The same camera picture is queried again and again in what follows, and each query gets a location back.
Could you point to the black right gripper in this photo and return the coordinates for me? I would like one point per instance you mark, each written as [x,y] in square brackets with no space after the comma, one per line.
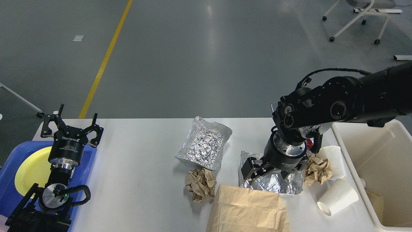
[278,154]

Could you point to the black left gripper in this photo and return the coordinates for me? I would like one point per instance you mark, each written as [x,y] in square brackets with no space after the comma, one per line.
[67,149]

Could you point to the foil tray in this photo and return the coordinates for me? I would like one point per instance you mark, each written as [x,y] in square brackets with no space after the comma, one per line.
[204,144]
[272,182]

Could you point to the yellow-green plastic plate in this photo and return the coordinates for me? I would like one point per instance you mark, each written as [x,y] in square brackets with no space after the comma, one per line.
[35,169]

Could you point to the brown paper bag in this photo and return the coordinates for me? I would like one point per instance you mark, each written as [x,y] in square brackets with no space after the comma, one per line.
[237,209]

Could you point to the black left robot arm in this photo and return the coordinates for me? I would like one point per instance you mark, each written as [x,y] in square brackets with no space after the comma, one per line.
[45,209]

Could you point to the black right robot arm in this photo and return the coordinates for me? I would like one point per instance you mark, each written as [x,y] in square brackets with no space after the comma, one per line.
[374,99]

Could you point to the small crumpled brown paper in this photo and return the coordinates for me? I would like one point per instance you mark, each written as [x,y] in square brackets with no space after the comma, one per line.
[318,170]

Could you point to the white chair leg left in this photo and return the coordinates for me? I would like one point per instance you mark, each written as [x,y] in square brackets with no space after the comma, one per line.
[39,112]

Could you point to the crushed red soda can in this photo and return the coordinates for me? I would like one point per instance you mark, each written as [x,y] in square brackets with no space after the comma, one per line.
[309,144]

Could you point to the white paper cup lying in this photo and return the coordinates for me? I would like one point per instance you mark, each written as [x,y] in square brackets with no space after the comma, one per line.
[337,197]

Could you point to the crumpled brown paper ball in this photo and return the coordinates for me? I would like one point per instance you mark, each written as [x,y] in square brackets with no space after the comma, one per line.
[200,184]

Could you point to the blue plastic tray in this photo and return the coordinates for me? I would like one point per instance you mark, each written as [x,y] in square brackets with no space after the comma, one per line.
[10,197]

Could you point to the cream plastic bin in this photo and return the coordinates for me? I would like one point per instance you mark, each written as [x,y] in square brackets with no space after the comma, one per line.
[379,160]

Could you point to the white bar on floor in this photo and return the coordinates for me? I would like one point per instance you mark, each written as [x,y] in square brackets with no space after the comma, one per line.
[402,57]

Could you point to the white office chair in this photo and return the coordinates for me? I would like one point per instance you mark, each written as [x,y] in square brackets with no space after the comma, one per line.
[365,8]

